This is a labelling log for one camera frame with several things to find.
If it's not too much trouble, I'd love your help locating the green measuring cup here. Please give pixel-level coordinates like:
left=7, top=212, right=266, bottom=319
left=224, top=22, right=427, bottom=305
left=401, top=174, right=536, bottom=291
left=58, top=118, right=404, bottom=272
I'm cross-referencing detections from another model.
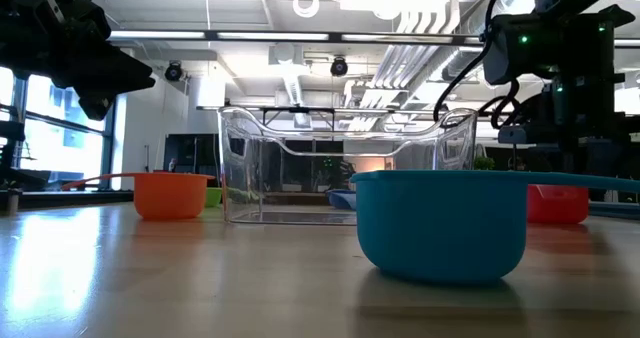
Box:
left=204, top=186, right=224, bottom=209

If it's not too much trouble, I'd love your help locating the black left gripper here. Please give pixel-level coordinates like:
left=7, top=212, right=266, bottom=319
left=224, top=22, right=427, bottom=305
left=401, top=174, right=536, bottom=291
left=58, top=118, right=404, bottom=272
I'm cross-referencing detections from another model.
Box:
left=29, top=0, right=157, bottom=122

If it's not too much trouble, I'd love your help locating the red measuring cup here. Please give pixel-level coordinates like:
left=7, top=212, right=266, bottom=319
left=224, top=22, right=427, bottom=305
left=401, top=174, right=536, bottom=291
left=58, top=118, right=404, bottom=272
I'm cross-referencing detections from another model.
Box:
left=526, top=184, right=591, bottom=225

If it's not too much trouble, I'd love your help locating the white hanging ring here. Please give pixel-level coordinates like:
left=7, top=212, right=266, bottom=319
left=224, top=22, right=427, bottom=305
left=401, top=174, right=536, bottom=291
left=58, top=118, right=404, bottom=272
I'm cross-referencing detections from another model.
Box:
left=292, top=0, right=321, bottom=19

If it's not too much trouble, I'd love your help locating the bright blue measuring cup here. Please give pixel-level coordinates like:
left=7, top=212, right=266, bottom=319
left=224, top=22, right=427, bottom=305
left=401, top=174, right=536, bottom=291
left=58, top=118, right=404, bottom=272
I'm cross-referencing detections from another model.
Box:
left=325, top=188, right=359, bottom=212

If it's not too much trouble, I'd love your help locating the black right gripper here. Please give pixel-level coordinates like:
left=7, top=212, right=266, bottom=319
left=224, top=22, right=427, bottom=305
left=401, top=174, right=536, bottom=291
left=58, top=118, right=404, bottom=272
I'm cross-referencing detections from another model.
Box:
left=482, top=5, right=621, bottom=88

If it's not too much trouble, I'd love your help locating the black aluminium table frame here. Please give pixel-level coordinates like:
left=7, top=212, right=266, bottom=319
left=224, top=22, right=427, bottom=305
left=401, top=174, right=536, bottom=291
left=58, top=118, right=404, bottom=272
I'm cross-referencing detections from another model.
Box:
left=0, top=187, right=640, bottom=220

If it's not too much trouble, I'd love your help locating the clear plastic basket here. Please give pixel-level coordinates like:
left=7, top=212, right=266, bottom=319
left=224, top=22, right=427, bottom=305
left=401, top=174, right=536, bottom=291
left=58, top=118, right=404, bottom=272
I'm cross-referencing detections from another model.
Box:
left=217, top=105, right=479, bottom=227

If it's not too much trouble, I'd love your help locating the dark background potted plant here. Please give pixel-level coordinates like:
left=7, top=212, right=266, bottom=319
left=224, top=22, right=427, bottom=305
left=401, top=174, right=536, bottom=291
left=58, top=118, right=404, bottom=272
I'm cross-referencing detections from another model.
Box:
left=324, top=158, right=357, bottom=189

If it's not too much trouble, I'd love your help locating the orange measuring cup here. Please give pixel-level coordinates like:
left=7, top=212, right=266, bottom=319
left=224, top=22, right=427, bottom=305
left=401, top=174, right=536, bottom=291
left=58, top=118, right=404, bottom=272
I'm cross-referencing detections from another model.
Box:
left=60, top=171, right=216, bottom=222

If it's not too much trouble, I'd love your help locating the round black ceiling fixture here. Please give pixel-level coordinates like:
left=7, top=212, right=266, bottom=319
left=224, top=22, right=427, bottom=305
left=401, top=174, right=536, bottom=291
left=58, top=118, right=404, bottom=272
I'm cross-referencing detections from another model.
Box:
left=163, top=60, right=185, bottom=83
left=329, top=56, right=350, bottom=78

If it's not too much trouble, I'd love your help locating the black overhead crossbar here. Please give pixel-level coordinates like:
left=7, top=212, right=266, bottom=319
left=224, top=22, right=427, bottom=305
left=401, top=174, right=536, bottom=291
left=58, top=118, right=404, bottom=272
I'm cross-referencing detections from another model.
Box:
left=107, top=29, right=640, bottom=48

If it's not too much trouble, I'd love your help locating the black cabinet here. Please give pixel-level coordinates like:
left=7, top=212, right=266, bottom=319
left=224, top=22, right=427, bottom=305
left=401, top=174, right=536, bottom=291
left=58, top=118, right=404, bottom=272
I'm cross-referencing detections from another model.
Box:
left=163, top=133, right=221, bottom=177

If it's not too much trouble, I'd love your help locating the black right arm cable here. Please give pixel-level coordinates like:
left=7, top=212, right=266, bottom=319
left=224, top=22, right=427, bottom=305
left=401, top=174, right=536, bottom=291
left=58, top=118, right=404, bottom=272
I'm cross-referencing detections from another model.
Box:
left=432, top=0, right=524, bottom=132

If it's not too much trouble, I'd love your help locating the ceiling light strip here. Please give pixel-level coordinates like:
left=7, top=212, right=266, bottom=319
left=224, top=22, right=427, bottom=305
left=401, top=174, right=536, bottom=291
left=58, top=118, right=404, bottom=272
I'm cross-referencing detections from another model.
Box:
left=109, top=30, right=206, bottom=40
left=342, top=33, right=484, bottom=45
left=217, top=31, right=330, bottom=41

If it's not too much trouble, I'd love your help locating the light blue measuring cup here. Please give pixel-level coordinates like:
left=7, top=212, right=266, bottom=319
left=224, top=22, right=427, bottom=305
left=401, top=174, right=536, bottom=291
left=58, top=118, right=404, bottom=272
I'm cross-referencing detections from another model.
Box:
left=349, top=170, right=640, bottom=285

